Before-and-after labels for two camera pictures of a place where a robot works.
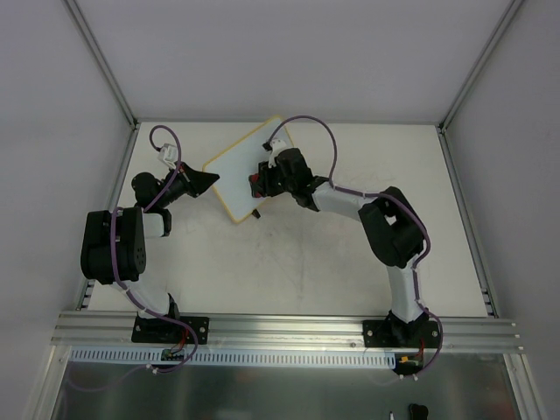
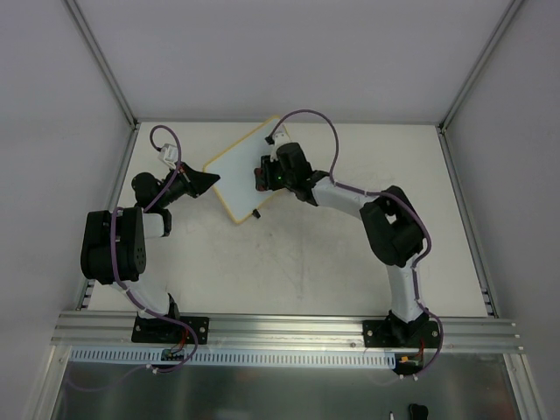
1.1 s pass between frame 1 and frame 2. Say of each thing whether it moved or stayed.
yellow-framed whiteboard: moved
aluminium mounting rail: stayed
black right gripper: stayed
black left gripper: stayed
